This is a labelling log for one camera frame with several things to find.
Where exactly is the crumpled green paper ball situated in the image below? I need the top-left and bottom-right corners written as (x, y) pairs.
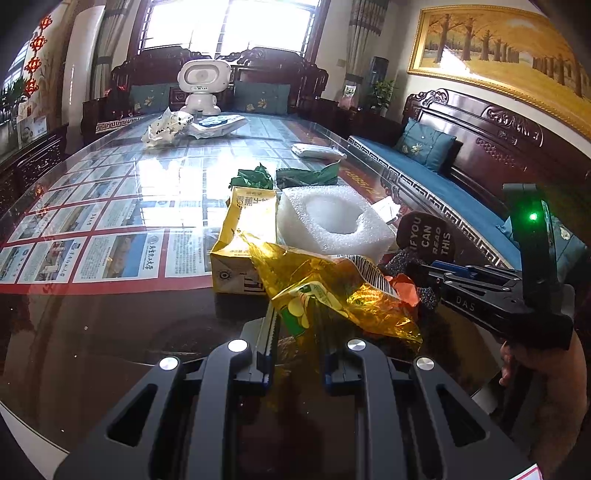
top-left (228, 164), bottom-right (274, 190)

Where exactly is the yellow foil snack wrapper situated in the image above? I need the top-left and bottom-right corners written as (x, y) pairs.
top-left (238, 230), bottom-right (424, 351)

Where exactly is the window curtain right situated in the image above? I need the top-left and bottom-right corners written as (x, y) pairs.
top-left (346, 0), bottom-right (389, 85)

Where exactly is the right teal back cushion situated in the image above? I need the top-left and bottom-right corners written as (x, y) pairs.
top-left (233, 82), bottom-right (290, 115)

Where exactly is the small white paper scrap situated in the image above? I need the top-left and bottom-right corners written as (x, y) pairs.
top-left (372, 197), bottom-right (401, 224)

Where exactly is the yellow milk carton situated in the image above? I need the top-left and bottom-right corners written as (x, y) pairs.
top-left (211, 187), bottom-right (277, 295)

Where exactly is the white blue plastic package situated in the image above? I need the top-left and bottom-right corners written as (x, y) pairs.
top-left (185, 114), bottom-right (249, 139)

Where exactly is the blue cushion near corner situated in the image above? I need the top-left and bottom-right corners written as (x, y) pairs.
top-left (394, 118), bottom-right (456, 173)

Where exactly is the carved wooden side sofa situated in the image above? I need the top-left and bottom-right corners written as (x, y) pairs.
top-left (349, 89), bottom-right (590, 277)

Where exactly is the white toy robot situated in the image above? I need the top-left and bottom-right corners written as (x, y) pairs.
top-left (177, 59), bottom-right (231, 116)

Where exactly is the teal cushion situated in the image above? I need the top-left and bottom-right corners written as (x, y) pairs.
top-left (130, 83), bottom-right (176, 116)
top-left (233, 82), bottom-right (290, 115)

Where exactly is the crumpled white patterned paper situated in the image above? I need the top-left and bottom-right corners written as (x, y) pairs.
top-left (141, 108), bottom-right (193, 147)

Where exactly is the potted green corner plant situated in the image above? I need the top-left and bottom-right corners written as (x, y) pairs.
top-left (369, 80), bottom-right (396, 116)

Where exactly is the flattened green wrapper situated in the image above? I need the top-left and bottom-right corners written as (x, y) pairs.
top-left (276, 162), bottom-right (339, 189)

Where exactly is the red chinese knot decoration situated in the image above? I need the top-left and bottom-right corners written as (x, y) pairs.
top-left (23, 14), bottom-right (53, 98)

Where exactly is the dark wooden tv cabinet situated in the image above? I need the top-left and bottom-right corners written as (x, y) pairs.
top-left (1, 124), bottom-right (68, 214)

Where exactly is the dark round slogan sign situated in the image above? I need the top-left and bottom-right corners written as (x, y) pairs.
top-left (396, 211), bottom-right (456, 263)

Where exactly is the person's right hand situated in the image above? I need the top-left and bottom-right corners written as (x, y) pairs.
top-left (499, 333), bottom-right (589, 479)

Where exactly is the left teal back cushion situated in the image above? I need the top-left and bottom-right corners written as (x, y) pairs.
top-left (130, 83), bottom-right (176, 116)

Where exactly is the golden forest painting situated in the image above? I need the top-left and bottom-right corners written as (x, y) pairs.
top-left (408, 4), bottom-right (590, 138)

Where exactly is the blue cushion near camera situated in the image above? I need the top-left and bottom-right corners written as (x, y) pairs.
top-left (496, 202), bottom-right (587, 283)

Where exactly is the white foam packing block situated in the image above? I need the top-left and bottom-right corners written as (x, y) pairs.
top-left (276, 185), bottom-right (394, 262)

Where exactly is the white tissue pack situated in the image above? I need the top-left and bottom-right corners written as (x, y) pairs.
top-left (291, 143), bottom-right (346, 162)

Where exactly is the carved wooden back sofa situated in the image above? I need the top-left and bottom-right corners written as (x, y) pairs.
top-left (81, 46), bottom-right (329, 145)

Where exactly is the white standing air conditioner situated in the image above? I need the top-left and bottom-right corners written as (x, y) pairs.
top-left (61, 1), bottom-right (106, 150)

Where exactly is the orange paper ball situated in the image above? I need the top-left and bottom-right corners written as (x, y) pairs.
top-left (386, 273), bottom-right (420, 307)

